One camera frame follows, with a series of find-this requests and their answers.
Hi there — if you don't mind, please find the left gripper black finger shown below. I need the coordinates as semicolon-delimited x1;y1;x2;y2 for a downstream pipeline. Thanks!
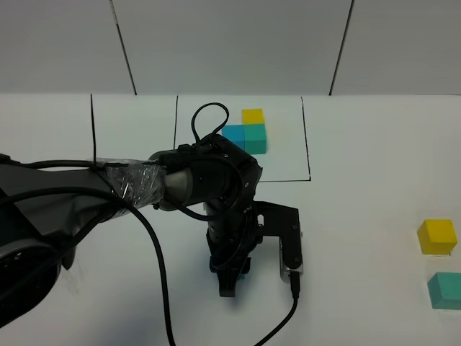
217;268;241;297

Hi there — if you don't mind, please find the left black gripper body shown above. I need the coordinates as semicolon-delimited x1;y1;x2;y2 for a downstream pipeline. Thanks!
207;200;262;276

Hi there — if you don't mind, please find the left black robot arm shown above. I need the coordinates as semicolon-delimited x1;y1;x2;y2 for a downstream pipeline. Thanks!
1;134;262;325

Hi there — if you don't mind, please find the green template block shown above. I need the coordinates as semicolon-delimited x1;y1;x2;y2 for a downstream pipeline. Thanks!
243;124;267;155

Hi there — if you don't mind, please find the blue template block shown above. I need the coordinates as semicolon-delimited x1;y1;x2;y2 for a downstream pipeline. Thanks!
221;125;245;150

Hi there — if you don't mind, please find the yellow template block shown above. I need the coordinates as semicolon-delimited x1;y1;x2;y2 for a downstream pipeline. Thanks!
241;108;265;125

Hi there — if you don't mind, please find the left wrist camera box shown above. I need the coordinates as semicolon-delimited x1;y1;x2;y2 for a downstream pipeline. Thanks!
256;201;303;283

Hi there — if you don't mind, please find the left black camera cable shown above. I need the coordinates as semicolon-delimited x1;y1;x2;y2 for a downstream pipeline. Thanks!
0;102;300;346

